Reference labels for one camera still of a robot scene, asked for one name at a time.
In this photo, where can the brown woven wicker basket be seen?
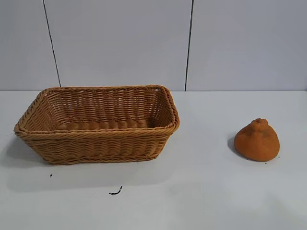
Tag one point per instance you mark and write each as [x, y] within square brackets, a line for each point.
[96, 146]

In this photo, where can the bumpy orange fruit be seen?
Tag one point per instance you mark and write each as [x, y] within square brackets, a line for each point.
[256, 143]

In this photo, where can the small black curled scrap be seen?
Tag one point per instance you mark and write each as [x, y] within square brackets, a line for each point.
[116, 192]

